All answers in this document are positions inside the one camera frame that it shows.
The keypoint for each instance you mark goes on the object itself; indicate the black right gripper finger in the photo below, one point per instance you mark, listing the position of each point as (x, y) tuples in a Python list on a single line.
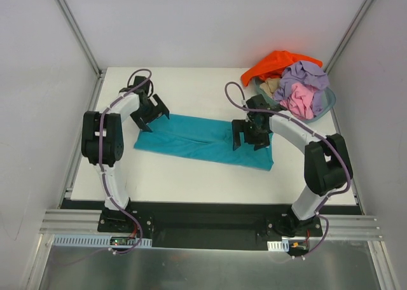
[(261, 140), (237, 129)]

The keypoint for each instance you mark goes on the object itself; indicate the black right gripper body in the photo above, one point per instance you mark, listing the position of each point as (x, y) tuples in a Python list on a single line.
[(250, 136)]

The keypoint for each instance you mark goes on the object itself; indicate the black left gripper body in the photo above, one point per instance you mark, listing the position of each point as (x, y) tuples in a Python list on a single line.
[(152, 112)]

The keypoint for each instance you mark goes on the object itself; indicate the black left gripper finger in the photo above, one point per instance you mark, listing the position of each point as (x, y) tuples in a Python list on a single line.
[(159, 109), (142, 125)]

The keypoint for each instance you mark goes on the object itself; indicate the teal t shirt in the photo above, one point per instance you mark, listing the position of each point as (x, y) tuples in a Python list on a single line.
[(201, 139)]

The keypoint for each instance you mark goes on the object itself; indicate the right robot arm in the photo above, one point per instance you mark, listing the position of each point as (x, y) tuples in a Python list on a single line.
[(327, 167)]

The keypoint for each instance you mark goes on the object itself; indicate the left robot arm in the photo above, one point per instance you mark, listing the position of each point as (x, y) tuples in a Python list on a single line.
[(102, 143)]

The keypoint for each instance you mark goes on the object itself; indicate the beige t shirt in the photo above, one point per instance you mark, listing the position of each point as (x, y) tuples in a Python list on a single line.
[(270, 86)]

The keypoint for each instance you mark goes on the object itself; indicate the pink t shirt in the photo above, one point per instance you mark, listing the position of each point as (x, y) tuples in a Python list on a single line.
[(300, 101)]

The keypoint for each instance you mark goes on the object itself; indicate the orange t shirt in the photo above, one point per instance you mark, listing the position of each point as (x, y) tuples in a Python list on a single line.
[(274, 64)]

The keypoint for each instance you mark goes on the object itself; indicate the lilac t shirt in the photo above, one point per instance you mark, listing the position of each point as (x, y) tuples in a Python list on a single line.
[(307, 73)]

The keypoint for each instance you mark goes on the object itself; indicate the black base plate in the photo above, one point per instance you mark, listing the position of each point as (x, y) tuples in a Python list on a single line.
[(246, 227)]

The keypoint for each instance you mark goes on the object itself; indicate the right white cable duct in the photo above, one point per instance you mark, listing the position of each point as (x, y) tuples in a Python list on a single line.
[(278, 246)]

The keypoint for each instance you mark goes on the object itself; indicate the white cable duct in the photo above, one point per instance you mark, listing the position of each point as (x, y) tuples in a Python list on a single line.
[(278, 246), (100, 241)]

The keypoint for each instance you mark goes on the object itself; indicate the left aluminium frame post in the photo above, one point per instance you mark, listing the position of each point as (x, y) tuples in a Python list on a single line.
[(75, 29)]

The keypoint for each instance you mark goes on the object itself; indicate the aluminium frame post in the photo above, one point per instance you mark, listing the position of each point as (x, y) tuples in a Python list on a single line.
[(355, 23), (75, 29)]

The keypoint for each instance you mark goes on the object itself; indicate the left white cable duct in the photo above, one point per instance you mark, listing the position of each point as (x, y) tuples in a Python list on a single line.
[(100, 241)]

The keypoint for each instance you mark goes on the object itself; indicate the right aluminium frame post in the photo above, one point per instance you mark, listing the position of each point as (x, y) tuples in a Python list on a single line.
[(355, 23)]

